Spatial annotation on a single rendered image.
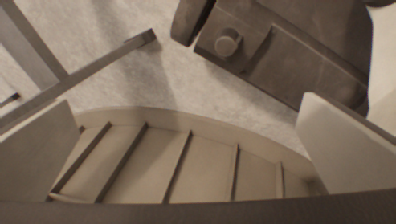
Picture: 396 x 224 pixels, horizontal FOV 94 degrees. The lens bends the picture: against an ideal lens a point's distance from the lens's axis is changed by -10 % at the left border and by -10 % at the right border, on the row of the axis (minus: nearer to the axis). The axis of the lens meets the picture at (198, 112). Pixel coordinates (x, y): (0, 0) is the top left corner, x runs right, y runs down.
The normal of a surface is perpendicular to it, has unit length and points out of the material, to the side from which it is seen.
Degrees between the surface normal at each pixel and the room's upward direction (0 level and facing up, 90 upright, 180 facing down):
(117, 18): 0
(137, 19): 0
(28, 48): 0
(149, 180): 90
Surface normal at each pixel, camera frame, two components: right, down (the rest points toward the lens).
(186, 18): -0.25, 0.69
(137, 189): -0.03, -0.78
